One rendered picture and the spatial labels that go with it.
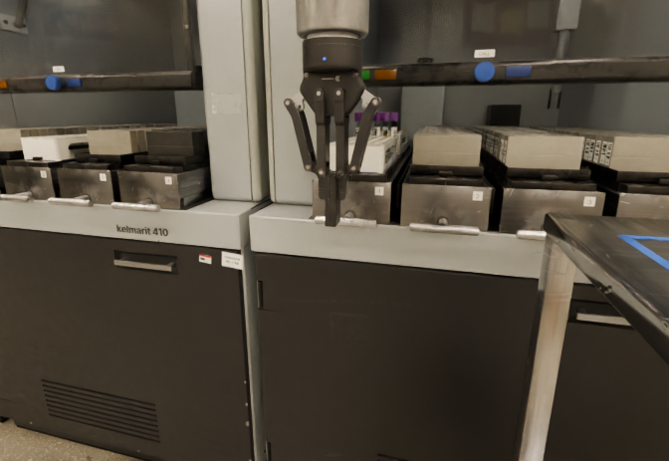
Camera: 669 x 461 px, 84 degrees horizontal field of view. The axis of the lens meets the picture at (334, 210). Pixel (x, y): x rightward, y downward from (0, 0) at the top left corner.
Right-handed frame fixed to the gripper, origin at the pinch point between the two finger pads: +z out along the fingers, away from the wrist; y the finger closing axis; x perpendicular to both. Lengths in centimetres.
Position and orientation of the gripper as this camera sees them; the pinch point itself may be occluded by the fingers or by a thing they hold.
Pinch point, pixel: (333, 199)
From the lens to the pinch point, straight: 51.4
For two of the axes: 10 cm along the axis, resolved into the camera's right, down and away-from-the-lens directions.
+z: 0.0, 9.7, 2.5
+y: -9.7, -0.6, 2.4
